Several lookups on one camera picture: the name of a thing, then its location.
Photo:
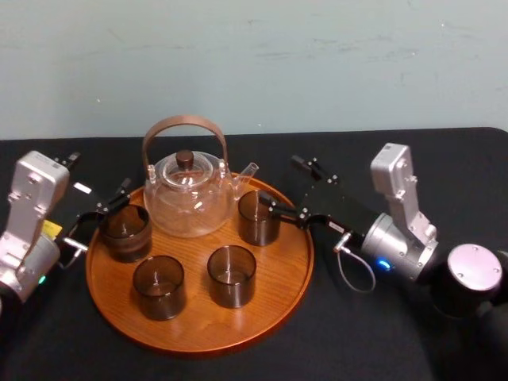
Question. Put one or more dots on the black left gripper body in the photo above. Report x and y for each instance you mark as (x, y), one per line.
(85, 200)

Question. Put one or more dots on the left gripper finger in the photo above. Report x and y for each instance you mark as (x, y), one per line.
(69, 159)
(115, 200)

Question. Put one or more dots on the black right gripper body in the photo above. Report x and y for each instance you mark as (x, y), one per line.
(341, 210)

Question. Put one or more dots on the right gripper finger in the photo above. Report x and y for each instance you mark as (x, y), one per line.
(315, 168)
(285, 210)

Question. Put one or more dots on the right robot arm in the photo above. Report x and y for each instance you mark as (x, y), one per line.
(401, 190)

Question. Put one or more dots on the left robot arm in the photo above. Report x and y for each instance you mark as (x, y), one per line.
(33, 186)

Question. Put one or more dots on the round wooden tray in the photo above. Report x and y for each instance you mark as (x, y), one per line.
(198, 329)

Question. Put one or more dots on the smoky glass cup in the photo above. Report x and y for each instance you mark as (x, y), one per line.
(129, 244)
(160, 301)
(232, 291)
(258, 232)

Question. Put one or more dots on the glass lid with brown knob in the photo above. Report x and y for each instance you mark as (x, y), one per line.
(184, 160)

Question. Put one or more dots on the black table cloth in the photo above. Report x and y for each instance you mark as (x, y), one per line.
(357, 337)

